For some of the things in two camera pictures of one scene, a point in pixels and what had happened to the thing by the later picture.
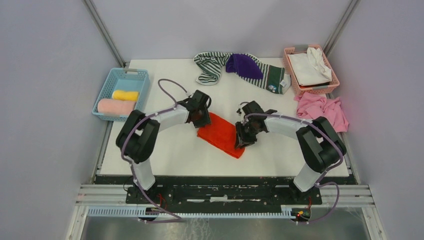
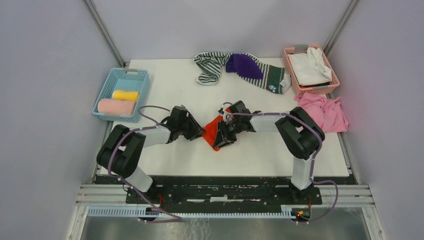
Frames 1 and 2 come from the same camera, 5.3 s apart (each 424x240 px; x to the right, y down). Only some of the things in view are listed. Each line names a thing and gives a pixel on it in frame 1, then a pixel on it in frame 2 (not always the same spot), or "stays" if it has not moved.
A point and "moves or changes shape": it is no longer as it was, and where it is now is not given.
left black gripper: x=206 y=120 -> x=196 y=129
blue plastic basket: x=127 y=89 stays
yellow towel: x=126 y=95 stays
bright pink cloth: x=311 y=106 stays
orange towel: x=221 y=134 moves or changes shape
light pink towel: x=117 y=107 stays
